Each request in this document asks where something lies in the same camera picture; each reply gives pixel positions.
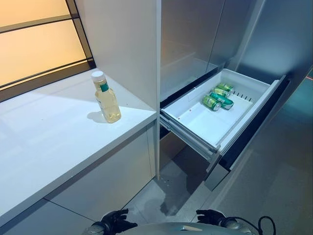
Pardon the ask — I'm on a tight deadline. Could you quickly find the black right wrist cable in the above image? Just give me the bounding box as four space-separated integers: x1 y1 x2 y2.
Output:
254 215 277 235

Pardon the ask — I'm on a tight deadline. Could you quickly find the bright green drink can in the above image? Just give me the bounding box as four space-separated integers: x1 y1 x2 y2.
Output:
201 94 222 112

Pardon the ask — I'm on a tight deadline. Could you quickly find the white fridge drawer bin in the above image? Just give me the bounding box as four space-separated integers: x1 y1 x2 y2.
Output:
160 68 271 154

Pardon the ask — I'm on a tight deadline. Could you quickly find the white tall cabinet panel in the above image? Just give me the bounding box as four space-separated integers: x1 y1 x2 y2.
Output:
74 0 162 182

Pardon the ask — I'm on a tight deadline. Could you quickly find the steel fridge drawer front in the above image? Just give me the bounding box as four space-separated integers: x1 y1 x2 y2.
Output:
204 74 291 192

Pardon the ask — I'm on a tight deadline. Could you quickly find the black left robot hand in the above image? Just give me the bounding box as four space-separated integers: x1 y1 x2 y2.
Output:
100 208 138 235

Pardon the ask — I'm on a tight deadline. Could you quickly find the yellow drink bottle white cap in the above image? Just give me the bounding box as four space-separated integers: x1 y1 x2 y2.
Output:
91 70 122 124

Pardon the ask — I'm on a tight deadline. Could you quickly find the stainless steel fridge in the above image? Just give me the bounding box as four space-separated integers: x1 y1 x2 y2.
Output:
159 0 313 191

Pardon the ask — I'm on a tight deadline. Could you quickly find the glowing window dark frame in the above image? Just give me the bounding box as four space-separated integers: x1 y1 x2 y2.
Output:
0 0 96 103

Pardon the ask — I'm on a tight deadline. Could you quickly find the grey robot torso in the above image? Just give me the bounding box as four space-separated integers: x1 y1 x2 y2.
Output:
129 222 245 235

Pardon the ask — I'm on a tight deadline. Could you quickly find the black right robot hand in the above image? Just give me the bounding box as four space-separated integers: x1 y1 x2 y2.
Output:
196 209 227 229

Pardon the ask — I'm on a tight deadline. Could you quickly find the teal green drink can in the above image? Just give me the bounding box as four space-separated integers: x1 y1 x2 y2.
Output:
210 92 235 111

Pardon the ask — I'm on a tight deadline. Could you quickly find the white counter cabinet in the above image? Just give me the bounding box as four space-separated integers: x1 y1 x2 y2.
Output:
0 65 157 235

